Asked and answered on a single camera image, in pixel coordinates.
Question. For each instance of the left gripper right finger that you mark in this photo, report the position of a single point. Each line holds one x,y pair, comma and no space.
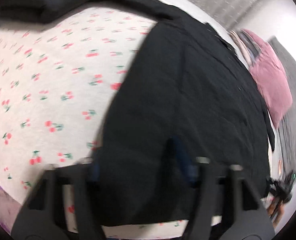
226,204

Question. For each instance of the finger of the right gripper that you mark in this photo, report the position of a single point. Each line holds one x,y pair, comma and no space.
281,190

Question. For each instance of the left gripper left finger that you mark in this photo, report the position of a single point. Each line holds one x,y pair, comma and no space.
42,216

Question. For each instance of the black coat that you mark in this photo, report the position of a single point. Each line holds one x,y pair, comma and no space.
184,82

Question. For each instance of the orange tube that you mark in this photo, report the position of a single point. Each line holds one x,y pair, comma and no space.
280,167

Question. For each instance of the pink velvet pillow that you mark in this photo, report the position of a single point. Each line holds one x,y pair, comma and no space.
270,77

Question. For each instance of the cherry print bed mat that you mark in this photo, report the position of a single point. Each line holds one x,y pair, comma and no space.
56,83

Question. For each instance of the folded beige grey blankets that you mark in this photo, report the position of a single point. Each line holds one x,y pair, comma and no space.
248,47

